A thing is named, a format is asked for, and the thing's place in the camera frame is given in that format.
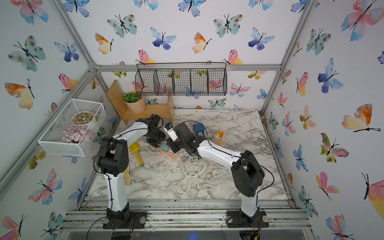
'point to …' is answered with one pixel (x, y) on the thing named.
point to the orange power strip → (220, 134)
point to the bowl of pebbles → (82, 118)
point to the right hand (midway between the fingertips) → (170, 140)
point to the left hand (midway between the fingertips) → (166, 139)
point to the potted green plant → (136, 102)
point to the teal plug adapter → (164, 147)
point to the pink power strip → (169, 153)
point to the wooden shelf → (166, 111)
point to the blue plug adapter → (198, 128)
